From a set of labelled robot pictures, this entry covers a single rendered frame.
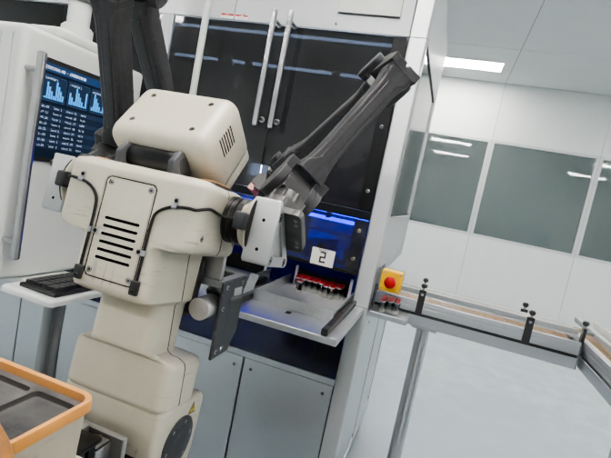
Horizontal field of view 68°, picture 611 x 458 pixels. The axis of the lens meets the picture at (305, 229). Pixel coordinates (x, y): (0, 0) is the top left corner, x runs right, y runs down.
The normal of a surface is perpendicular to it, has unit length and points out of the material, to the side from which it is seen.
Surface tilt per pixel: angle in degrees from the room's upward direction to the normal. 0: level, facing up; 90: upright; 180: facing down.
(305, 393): 90
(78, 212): 82
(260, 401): 90
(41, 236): 90
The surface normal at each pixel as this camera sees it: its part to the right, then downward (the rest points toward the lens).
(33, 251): 0.93, 0.22
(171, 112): -0.09, -0.63
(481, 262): -0.29, 0.04
